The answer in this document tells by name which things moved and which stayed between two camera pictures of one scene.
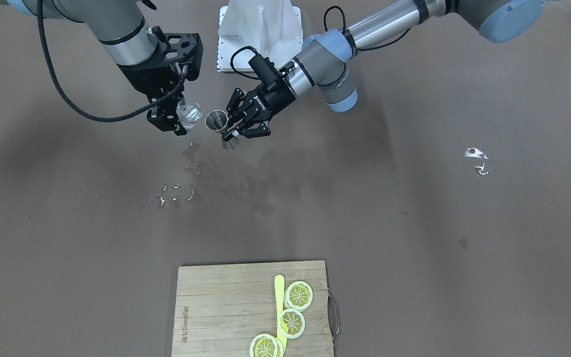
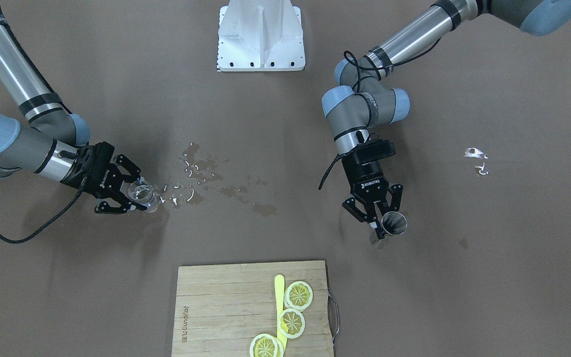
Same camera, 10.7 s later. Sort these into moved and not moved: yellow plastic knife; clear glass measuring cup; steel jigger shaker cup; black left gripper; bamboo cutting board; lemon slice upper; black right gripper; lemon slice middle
Moved: steel jigger shaker cup; black right gripper; clear glass measuring cup; black left gripper
Not moved: yellow plastic knife; lemon slice middle; lemon slice upper; bamboo cutting board
